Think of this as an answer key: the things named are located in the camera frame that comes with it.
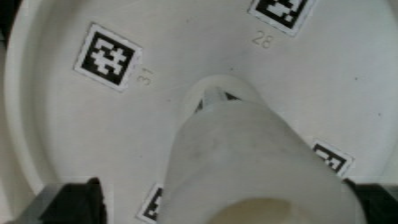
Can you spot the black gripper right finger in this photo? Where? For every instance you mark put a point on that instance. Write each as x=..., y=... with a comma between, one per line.
x=377, y=197

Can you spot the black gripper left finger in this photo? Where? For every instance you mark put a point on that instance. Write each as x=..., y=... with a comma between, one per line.
x=68, y=204

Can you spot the white cylindrical table leg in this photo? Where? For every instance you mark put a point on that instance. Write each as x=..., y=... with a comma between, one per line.
x=245, y=176

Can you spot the white round table top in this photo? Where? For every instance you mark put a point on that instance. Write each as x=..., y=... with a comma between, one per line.
x=112, y=61

